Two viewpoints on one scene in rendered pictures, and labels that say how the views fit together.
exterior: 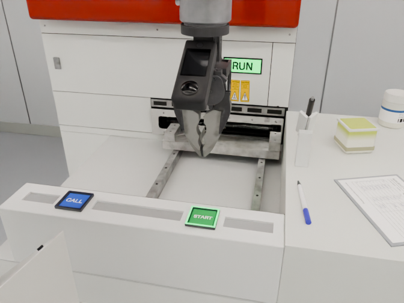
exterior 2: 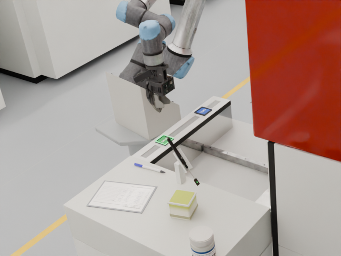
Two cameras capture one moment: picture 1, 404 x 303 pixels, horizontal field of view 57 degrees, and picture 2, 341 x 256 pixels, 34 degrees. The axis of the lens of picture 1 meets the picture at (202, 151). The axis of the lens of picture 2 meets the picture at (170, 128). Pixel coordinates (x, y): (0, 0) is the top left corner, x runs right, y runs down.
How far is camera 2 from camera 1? 2.39 m
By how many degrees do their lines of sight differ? 100
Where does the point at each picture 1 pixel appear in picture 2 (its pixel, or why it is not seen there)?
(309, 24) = not seen: outside the picture
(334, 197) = (144, 180)
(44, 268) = (135, 89)
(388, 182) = (138, 204)
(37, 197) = (215, 103)
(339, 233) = (123, 171)
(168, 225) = (167, 132)
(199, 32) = not seen: hidden behind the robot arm
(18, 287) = (130, 85)
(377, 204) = (127, 190)
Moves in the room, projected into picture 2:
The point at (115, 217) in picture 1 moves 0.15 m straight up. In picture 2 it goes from (183, 120) to (179, 89)
